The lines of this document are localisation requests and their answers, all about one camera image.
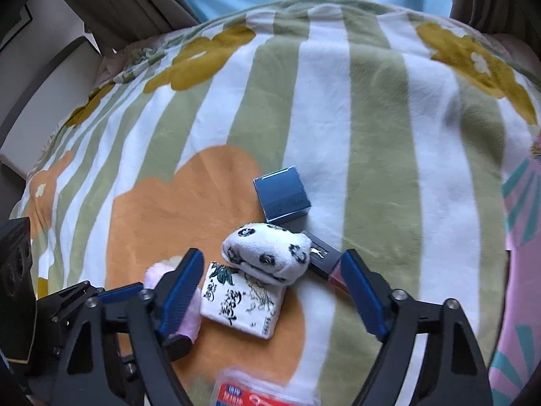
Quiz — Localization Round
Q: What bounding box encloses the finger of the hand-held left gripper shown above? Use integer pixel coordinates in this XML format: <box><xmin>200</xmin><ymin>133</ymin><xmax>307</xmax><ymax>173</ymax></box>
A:
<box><xmin>97</xmin><ymin>284</ymin><xmax>146</xmax><ymax>305</ymax></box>
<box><xmin>37</xmin><ymin>280</ymin><xmax>104</xmax><ymax>326</ymax></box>

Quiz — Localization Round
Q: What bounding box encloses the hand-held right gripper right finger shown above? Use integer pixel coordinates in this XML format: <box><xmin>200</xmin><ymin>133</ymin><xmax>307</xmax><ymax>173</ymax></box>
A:
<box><xmin>340</xmin><ymin>249</ymin><xmax>495</xmax><ymax>406</ymax></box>

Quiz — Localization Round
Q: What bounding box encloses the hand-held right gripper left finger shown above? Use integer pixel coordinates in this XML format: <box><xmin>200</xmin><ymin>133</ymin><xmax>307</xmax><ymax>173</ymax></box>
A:
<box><xmin>55</xmin><ymin>249</ymin><xmax>205</xmax><ymax>406</ymax></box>

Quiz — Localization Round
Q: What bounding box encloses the pink fluffy scrunchie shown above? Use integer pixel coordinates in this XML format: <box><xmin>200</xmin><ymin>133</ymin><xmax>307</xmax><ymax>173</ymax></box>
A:
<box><xmin>144</xmin><ymin>262</ymin><xmax>201</xmax><ymax>343</ymax></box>

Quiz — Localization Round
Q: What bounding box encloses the white ink-print packet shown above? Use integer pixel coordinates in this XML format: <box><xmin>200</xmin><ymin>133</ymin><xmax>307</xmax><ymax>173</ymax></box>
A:
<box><xmin>199</xmin><ymin>262</ymin><xmax>286</xmax><ymax>340</ymax></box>

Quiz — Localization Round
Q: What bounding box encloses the black case with red end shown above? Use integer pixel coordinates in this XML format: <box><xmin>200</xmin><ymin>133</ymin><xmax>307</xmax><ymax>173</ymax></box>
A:
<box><xmin>298</xmin><ymin>229</ymin><xmax>351</xmax><ymax>294</ymax></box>

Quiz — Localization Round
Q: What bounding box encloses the white panda-print sock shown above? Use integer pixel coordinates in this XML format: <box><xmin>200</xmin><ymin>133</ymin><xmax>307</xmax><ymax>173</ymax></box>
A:
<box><xmin>222</xmin><ymin>222</ymin><xmax>311</xmax><ymax>286</ymax></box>

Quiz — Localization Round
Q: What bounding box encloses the red and white plastic packet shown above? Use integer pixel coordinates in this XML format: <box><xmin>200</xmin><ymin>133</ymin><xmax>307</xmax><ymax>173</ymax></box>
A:
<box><xmin>211</xmin><ymin>368</ymin><xmax>322</xmax><ymax>406</ymax></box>

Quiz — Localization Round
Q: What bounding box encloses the small blue box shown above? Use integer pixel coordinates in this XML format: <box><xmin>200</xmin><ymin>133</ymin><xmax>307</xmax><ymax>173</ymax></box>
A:
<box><xmin>253</xmin><ymin>167</ymin><xmax>312</xmax><ymax>224</ymax></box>

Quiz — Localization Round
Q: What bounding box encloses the striped floral blanket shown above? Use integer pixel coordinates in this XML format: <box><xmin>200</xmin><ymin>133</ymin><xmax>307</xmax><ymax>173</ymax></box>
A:
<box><xmin>17</xmin><ymin>0</ymin><xmax>541</xmax><ymax>406</ymax></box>

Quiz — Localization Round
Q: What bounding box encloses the beige bed side panel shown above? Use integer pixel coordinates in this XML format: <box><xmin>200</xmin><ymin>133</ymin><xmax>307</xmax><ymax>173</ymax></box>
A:
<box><xmin>0</xmin><ymin>0</ymin><xmax>102</xmax><ymax>178</ymax></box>

